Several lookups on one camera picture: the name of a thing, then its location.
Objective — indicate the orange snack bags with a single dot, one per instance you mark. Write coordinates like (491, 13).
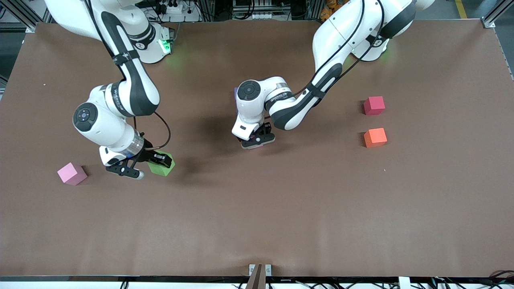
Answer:
(331, 4)

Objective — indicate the red foam block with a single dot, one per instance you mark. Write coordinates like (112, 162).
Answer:
(374, 105)

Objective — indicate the green foam block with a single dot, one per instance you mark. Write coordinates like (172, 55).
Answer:
(160, 171)

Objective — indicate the white power strip with plugs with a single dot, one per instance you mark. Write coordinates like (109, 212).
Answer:
(172, 9)

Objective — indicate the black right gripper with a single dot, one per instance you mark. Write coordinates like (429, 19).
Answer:
(147, 153)

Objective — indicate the orange foam block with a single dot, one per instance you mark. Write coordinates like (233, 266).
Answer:
(375, 137)

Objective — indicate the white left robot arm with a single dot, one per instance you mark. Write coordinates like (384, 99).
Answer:
(345, 32)

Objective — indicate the aluminium frame post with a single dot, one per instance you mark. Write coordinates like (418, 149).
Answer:
(28, 18)
(494, 16)

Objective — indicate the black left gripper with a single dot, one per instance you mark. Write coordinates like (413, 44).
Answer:
(266, 129)

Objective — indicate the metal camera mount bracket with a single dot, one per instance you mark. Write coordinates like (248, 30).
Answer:
(260, 277)

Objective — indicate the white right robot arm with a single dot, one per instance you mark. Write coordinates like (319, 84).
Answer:
(104, 128)

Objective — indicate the brown paper table cover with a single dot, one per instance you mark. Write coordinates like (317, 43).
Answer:
(257, 220)

